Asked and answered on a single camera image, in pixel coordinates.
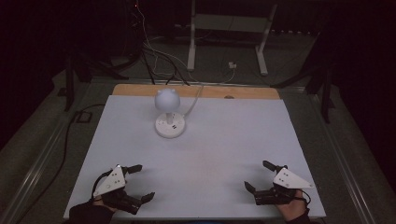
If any white mushroom desk lamp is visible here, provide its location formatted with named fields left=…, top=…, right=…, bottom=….
left=154, top=88, right=187, bottom=139

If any black square floor box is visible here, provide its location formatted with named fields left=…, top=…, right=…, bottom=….
left=75, top=110, right=93, bottom=124

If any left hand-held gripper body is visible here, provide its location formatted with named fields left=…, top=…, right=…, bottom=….
left=92, top=163, right=144, bottom=216

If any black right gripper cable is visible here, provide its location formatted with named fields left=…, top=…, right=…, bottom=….
left=297, top=188, right=313, bottom=207

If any thin white cable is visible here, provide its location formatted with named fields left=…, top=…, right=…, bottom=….
left=135, top=0, right=191, bottom=80

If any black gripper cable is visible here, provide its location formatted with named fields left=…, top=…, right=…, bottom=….
left=297, top=188, right=313, bottom=207
left=91, top=168, right=114, bottom=200

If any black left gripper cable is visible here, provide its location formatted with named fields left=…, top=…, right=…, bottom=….
left=91, top=168, right=114, bottom=200

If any black cable bundle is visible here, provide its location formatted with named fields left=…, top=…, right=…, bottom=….
left=140, top=43, right=191, bottom=87

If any black floor cable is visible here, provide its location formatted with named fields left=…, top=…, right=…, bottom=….
left=15, top=103, right=106, bottom=224

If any person's right hand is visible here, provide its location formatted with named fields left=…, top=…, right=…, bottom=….
left=276, top=189, right=309, bottom=222

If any white table mat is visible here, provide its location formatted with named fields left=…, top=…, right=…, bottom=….
left=64, top=94, right=327, bottom=220

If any black tripod stand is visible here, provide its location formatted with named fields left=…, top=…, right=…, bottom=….
left=270, top=62, right=336, bottom=125

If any white metal stand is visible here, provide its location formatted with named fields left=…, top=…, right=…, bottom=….
left=186, top=0, right=278, bottom=77

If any person's left hand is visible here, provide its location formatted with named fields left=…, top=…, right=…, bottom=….
left=92, top=195, right=120, bottom=215

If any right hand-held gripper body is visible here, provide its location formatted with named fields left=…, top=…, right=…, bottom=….
left=253, top=167, right=315, bottom=206

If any white lamp cable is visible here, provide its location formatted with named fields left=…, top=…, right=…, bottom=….
left=182, top=68, right=236, bottom=119

